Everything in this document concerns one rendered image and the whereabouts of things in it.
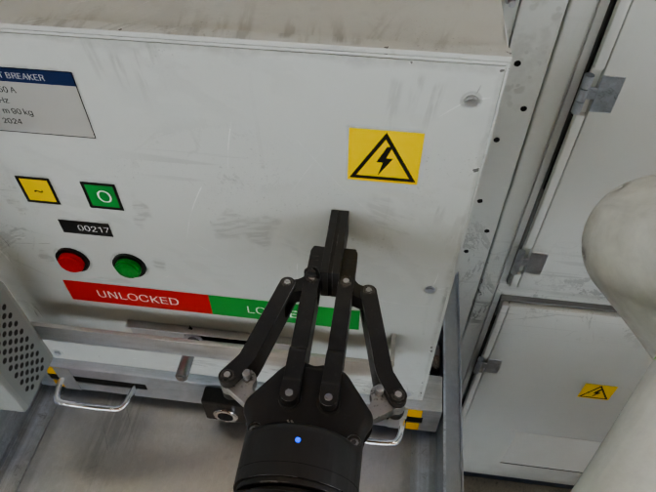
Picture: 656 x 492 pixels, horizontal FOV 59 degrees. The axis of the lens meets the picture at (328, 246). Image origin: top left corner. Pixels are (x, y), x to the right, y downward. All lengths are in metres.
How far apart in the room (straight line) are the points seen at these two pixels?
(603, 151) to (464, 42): 0.42
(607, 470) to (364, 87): 0.28
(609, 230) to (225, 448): 0.54
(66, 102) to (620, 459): 0.44
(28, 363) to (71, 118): 0.30
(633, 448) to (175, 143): 0.37
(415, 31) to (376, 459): 0.55
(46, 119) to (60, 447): 0.49
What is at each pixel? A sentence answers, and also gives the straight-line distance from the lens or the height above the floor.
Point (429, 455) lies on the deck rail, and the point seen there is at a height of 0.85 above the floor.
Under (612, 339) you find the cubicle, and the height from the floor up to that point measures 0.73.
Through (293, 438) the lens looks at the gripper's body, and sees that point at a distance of 0.35.
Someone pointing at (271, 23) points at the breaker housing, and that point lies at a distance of 0.43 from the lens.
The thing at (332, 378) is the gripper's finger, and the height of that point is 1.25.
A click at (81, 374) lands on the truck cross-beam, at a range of 0.84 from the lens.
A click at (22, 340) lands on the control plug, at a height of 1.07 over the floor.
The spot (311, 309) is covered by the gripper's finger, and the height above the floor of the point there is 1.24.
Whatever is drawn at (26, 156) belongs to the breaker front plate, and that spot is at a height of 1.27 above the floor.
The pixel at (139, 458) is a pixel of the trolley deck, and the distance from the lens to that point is 0.83.
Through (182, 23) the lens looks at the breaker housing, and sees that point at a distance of 0.44.
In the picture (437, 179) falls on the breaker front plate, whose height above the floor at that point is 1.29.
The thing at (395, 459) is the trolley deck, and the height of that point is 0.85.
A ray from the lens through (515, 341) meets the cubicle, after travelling 1.11.
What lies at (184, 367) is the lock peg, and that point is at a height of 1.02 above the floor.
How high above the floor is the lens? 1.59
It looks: 48 degrees down
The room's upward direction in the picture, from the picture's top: straight up
